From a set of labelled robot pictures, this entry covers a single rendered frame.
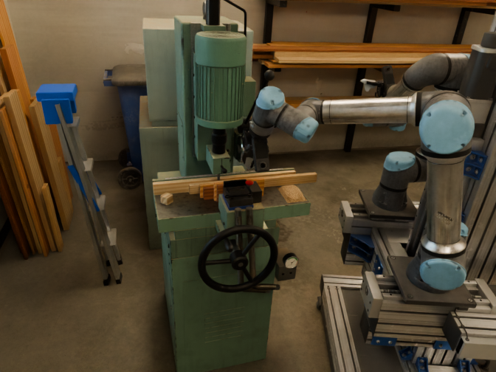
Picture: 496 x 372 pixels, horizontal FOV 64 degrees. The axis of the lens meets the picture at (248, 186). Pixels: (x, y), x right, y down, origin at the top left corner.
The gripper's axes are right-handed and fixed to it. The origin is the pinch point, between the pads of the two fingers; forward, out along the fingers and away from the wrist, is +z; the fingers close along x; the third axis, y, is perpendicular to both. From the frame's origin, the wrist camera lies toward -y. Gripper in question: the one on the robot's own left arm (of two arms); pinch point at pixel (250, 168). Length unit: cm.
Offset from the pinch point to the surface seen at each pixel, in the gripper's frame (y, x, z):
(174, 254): -16.7, 28.0, 30.5
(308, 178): 6.4, -32.1, 21.8
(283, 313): -31, -34, 107
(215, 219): -9.7, 12.1, 18.6
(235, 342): -45, 2, 79
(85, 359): -36, 71, 104
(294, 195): -4.5, -20.7, 16.1
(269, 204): -6.8, -9.4, 16.9
